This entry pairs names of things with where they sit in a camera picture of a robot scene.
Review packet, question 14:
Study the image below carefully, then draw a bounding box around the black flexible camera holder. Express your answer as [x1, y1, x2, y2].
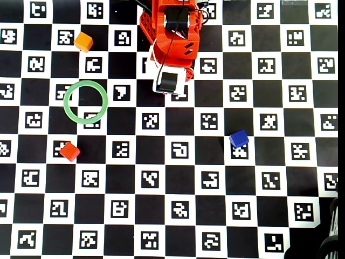
[318, 196, 345, 259]

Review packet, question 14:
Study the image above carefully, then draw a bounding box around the white servo wire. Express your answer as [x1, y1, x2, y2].
[149, 40, 158, 64]

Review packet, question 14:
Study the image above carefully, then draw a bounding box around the green ring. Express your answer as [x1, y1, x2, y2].
[63, 79, 109, 125]

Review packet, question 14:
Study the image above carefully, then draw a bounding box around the black white marker checkerboard mat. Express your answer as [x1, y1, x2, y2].
[0, 0, 339, 259]

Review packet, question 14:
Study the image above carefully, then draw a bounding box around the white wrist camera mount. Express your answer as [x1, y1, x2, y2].
[152, 64, 189, 96]

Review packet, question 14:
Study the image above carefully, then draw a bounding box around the red cube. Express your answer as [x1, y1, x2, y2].
[58, 141, 81, 162]

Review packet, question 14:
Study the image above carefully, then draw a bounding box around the orange cube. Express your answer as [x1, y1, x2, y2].
[73, 31, 94, 53]

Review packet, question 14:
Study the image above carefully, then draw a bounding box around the blue cube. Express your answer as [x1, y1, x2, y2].
[229, 129, 250, 149]

